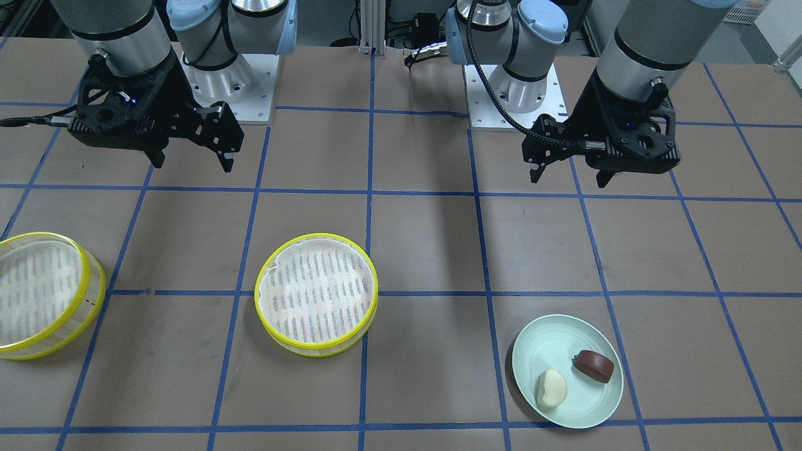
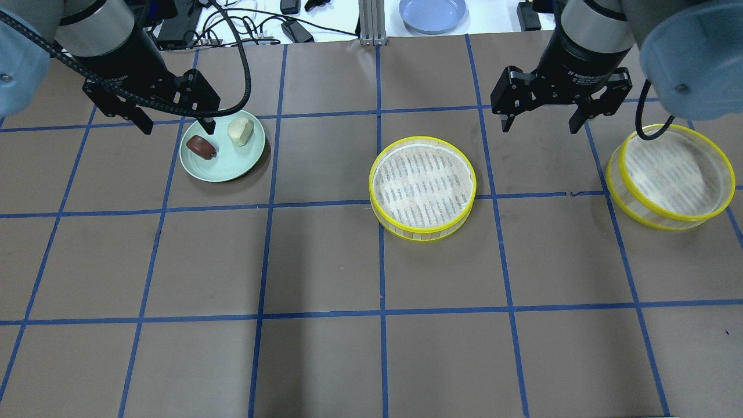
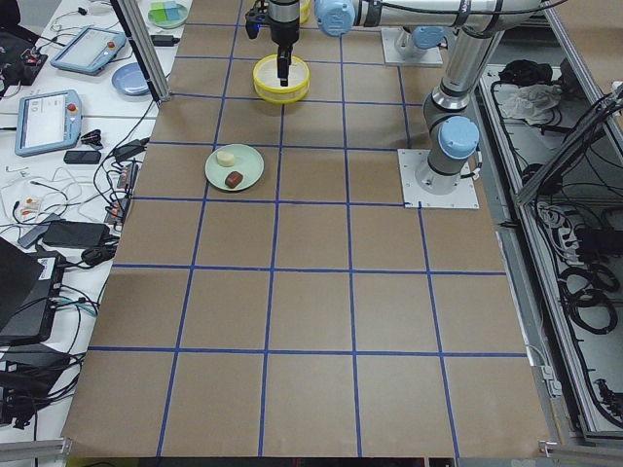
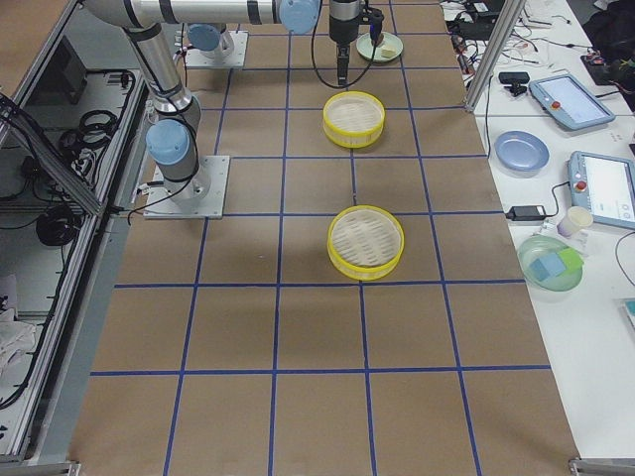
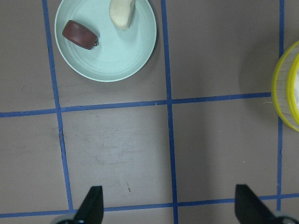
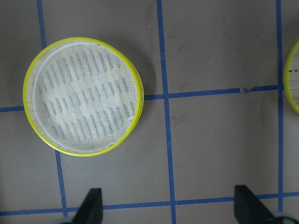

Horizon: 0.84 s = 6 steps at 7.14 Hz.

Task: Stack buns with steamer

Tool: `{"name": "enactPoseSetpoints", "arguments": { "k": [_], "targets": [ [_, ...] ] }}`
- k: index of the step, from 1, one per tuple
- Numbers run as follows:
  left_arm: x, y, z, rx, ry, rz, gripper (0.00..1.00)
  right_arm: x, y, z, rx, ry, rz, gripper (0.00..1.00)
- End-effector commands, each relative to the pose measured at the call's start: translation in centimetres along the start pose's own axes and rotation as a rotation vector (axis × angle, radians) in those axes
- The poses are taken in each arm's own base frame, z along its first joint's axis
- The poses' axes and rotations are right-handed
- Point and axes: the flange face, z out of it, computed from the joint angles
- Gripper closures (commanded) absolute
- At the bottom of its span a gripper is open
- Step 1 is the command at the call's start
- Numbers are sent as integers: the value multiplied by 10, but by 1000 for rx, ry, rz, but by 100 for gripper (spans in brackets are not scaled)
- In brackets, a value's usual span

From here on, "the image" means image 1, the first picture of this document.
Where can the brown steamed bun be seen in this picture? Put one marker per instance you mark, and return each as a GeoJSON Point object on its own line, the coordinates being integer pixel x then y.
{"type": "Point", "coordinates": [595, 365]}

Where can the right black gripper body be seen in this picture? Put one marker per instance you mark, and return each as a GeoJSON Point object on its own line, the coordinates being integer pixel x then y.
{"type": "Point", "coordinates": [170, 100]}

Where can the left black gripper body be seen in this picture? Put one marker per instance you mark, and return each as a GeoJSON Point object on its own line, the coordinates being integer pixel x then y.
{"type": "Point", "coordinates": [589, 118]}

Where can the white steamed bun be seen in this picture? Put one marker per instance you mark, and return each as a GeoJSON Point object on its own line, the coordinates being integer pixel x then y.
{"type": "Point", "coordinates": [552, 389]}

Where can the pale green plate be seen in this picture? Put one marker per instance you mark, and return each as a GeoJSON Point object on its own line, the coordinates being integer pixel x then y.
{"type": "Point", "coordinates": [554, 341]}

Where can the yellow rimmed steamer basket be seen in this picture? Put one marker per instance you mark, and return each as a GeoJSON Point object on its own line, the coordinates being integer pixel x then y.
{"type": "Point", "coordinates": [51, 291]}
{"type": "Point", "coordinates": [317, 294]}

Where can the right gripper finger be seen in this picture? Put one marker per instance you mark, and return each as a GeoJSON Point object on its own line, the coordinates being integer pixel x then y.
{"type": "Point", "coordinates": [226, 158]}
{"type": "Point", "coordinates": [155, 156]}

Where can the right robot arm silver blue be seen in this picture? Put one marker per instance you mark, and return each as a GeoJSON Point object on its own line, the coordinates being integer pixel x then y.
{"type": "Point", "coordinates": [207, 35]}

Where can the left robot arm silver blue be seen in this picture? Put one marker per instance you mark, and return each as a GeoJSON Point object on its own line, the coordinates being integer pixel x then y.
{"type": "Point", "coordinates": [653, 38]}

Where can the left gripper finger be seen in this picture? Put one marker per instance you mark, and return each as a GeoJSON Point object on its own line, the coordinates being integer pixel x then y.
{"type": "Point", "coordinates": [536, 171]}
{"type": "Point", "coordinates": [603, 178]}

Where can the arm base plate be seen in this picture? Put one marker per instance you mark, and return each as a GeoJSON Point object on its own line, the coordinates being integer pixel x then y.
{"type": "Point", "coordinates": [248, 86]}
{"type": "Point", "coordinates": [523, 101]}

